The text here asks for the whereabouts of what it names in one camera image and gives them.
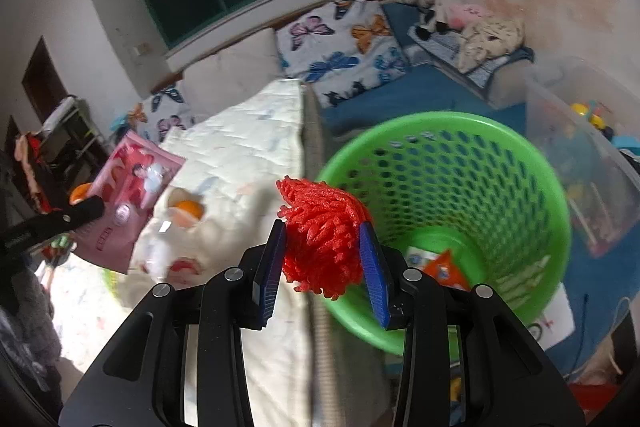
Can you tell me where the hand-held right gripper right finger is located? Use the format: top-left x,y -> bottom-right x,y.
359,221 -> 586,427

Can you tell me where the pink printed plastic bag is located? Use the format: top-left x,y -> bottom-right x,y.
75,130 -> 187,273

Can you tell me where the red fluffy chenille cloth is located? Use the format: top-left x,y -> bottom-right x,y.
276,175 -> 373,299

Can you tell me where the pink plush toy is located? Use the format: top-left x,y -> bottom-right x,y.
447,2 -> 493,30

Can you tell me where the orange snack packet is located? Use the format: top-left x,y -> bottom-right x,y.
422,249 -> 472,293

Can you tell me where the clear plastic wrapper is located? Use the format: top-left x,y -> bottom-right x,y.
131,217 -> 173,280

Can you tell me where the white quilted printed blanket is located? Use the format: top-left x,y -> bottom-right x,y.
117,79 -> 321,427

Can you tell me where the blue patterned blanket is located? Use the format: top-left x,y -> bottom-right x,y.
407,24 -> 536,88

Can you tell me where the blue mat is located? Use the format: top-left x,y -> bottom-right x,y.
320,2 -> 532,138

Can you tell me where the large butterfly print pillow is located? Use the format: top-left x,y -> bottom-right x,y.
275,0 -> 418,108

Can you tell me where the white sheet with red mark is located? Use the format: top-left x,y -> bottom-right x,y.
525,282 -> 576,351

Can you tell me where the green plastic mesh basket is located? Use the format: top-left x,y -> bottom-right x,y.
306,111 -> 572,355

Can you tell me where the black cable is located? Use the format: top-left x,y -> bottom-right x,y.
574,294 -> 592,374

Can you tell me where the cream spotted cloth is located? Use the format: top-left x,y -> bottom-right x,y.
457,14 -> 526,72

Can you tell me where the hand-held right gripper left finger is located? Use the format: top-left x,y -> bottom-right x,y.
59,219 -> 288,427

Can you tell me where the beige pillow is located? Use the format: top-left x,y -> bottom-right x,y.
181,27 -> 286,118

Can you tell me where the red plastic object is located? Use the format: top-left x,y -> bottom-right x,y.
565,379 -> 640,425

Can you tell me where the metal shelf rack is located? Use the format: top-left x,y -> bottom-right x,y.
42,96 -> 108,168

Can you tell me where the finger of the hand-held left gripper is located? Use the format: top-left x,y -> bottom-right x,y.
0,197 -> 106,258

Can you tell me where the yellow toy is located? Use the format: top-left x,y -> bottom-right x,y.
572,103 -> 603,128

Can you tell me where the clear plastic storage box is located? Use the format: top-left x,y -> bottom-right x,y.
522,57 -> 640,259

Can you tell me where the grey mattress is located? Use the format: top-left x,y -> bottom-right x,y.
299,83 -> 396,427

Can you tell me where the person's left hand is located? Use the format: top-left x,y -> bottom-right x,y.
0,274 -> 62,390

